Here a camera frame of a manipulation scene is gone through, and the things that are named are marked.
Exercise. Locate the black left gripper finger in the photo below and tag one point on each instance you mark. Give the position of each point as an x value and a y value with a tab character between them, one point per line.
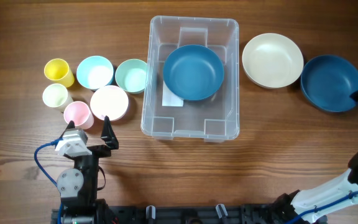
108	135
70	125

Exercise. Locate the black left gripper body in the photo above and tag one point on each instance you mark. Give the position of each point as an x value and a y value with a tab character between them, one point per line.
99	151

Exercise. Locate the pink plastic cup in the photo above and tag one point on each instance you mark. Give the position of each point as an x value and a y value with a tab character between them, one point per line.
80	113

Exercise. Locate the cream plastic cup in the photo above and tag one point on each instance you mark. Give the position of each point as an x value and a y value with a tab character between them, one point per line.
56	96

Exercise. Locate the dark blue bowl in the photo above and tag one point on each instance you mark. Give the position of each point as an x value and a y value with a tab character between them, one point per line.
193	72
328	81

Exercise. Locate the yellow plastic cup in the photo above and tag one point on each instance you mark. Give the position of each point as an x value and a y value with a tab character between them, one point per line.
59	71

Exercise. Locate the cream plastic bowl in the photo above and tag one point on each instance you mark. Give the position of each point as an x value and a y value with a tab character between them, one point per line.
272	60

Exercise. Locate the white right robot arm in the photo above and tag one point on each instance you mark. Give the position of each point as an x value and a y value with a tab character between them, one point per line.
308	206

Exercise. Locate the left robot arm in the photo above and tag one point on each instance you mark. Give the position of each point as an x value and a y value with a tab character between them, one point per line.
78	186

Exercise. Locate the light pink plastic bowl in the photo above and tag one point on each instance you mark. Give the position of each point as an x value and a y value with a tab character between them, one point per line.
110	101

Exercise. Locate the light blue plastic bowl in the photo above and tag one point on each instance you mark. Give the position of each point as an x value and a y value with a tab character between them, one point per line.
95	72

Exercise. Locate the mint green plastic bowl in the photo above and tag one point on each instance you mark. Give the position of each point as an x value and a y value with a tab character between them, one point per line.
131	75

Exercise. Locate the white label in bin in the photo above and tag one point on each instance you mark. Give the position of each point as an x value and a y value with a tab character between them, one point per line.
170	99

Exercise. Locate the clear plastic storage bin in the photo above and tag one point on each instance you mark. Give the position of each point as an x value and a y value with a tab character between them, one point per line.
215	119

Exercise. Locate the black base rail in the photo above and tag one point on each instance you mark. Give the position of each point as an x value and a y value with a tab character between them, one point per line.
243	214

